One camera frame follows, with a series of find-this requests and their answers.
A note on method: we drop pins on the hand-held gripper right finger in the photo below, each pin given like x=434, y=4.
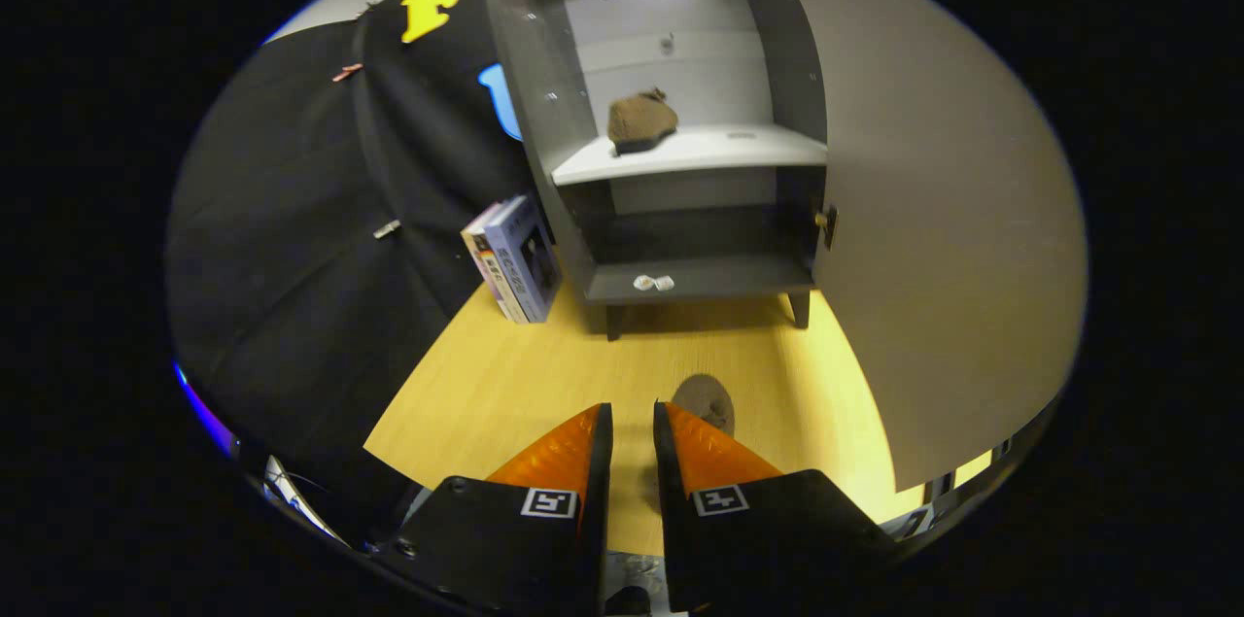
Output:
x=663, y=500

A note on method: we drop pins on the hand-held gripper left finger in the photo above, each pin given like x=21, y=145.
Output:
x=600, y=500

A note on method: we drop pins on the brown fuzzy shoe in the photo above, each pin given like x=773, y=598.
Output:
x=708, y=398
x=641, y=119

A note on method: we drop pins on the grey shoe cabinet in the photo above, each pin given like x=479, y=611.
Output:
x=700, y=147

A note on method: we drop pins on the beige shoe cabinet door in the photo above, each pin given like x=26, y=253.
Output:
x=933, y=209

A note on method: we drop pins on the small white packet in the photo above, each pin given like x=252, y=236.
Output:
x=653, y=283

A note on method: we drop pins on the lavender book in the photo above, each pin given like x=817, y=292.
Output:
x=525, y=257

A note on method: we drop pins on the white book with orange spine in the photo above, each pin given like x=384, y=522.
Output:
x=481, y=257

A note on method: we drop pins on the white clip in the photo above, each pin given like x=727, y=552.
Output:
x=387, y=228

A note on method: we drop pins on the black backdrop cloth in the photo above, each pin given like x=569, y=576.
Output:
x=292, y=257

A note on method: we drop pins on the reddish clip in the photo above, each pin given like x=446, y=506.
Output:
x=347, y=72

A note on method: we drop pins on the grey metal frame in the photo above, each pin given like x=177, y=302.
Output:
x=948, y=491

